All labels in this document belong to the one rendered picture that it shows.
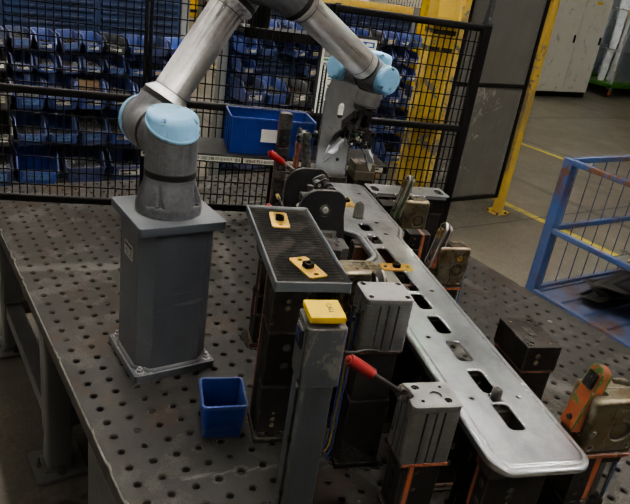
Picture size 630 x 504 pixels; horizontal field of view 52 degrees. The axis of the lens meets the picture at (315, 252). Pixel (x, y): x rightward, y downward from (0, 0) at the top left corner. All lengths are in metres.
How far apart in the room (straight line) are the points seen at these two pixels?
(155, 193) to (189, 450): 0.56
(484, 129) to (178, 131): 3.95
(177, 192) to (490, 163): 4.11
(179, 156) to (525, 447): 0.90
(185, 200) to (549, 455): 0.90
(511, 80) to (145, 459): 4.33
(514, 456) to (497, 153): 4.39
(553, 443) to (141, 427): 0.84
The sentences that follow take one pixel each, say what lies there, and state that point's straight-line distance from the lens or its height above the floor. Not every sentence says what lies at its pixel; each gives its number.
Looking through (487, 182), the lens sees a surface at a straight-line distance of 5.43.
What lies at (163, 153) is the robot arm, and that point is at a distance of 1.45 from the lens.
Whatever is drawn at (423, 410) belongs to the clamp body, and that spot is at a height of 1.05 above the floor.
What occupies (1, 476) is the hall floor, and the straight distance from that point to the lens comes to 2.47.
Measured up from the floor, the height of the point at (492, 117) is 0.81.
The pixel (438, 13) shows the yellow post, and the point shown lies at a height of 1.56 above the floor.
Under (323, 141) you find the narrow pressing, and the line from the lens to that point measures 2.25.
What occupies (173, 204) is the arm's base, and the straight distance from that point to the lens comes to 1.47.
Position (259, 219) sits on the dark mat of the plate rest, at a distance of 1.37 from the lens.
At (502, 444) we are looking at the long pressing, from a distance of 1.14.
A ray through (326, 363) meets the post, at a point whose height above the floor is 1.08.
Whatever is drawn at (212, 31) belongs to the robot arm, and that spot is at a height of 1.49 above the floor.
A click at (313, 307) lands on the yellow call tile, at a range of 1.05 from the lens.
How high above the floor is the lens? 1.66
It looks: 24 degrees down
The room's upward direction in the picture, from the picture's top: 9 degrees clockwise
